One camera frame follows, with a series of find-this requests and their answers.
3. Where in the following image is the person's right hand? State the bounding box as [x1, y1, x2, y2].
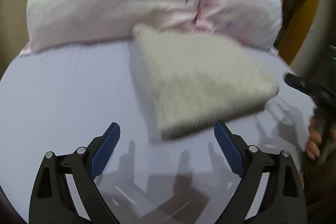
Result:
[306, 117, 322, 160]

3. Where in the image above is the beige cable knit sweater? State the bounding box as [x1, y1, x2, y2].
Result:
[131, 24, 279, 139]

